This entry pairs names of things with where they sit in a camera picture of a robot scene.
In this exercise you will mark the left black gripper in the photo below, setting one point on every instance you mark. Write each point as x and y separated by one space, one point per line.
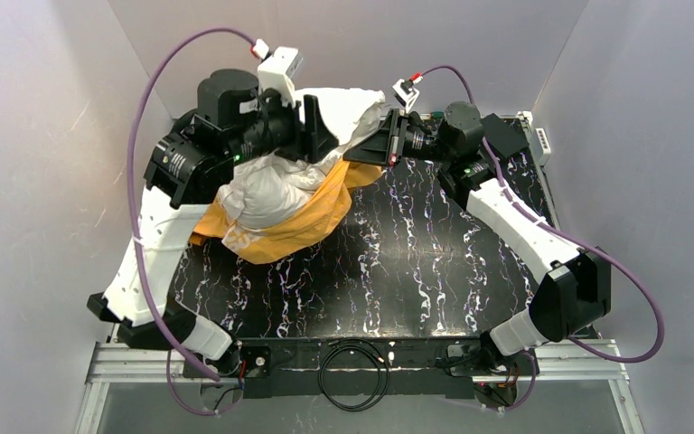
310 126

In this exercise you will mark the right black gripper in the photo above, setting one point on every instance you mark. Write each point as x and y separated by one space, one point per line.
395 138

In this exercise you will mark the white pillow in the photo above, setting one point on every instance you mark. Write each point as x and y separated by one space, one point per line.
271 189

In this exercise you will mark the orange printed pillowcase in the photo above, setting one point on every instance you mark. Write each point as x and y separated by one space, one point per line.
318 219

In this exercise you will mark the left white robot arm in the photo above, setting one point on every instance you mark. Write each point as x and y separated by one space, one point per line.
137 298

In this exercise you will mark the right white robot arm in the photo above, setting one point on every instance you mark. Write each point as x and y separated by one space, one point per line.
574 282

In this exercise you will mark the black flat pad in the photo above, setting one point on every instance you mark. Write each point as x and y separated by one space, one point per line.
502 139

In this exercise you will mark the white power strip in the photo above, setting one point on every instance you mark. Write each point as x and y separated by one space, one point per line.
544 150

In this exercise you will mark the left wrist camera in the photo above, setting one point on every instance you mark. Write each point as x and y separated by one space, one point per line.
277 69

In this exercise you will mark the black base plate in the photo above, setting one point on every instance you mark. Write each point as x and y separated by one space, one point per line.
359 367

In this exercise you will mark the aluminium frame rail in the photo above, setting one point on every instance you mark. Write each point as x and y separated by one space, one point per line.
116 363

